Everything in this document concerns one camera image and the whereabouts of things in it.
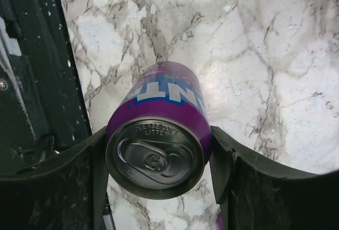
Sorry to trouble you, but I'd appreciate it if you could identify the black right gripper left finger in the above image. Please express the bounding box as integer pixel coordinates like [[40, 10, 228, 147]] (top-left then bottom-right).
[[1, 128, 108, 229]]

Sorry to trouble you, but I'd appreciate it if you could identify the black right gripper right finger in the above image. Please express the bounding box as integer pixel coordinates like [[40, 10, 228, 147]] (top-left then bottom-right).
[[210, 127, 338, 229]]

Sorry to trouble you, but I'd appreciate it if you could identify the purple soda can front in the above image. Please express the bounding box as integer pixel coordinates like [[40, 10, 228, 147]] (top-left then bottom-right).
[[105, 61, 212, 200]]

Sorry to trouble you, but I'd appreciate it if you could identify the purple soda can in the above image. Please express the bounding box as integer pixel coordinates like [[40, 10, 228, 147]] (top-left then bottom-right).
[[216, 211, 228, 230], [105, 61, 212, 200]]

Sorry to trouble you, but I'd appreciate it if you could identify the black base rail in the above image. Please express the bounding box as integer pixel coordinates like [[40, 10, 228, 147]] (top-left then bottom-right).
[[1, 0, 91, 175]]

